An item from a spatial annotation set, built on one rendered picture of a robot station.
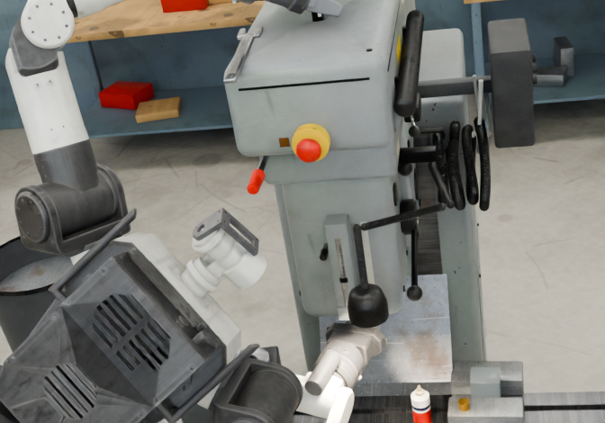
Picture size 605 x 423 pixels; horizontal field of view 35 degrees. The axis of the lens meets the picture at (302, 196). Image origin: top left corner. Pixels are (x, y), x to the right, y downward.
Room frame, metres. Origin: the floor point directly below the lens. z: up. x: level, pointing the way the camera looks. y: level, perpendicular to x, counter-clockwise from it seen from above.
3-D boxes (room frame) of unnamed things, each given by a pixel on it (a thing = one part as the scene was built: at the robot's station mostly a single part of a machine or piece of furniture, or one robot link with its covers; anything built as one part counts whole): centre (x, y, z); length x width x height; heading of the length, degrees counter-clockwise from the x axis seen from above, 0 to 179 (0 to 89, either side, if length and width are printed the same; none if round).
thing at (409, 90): (1.61, -0.23, 1.79); 0.45 x 0.04 x 0.04; 167
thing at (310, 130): (1.38, -0.03, 1.76); 0.06 x 0.02 x 0.06; 77
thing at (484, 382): (1.56, -0.31, 1.07); 0.06 x 0.05 x 0.06; 75
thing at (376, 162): (1.65, -0.09, 1.68); 0.34 x 0.24 x 0.10; 167
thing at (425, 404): (1.60, -0.18, 1.01); 0.04 x 0.04 x 0.11
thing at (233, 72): (1.48, 0.06, 1.89); 0.24 x 0.04 x 0.01; 170
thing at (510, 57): (1.83, -0.47, 1.62); 0.20 x 0.09 x 0.21; 167
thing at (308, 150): (1.36, -0.02, 1.76); 0.04 x 0.03 x 0.04; 77
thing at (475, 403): (1.50, -0.30, 1.04); 0.15 x 0.06 x 0.04; 75
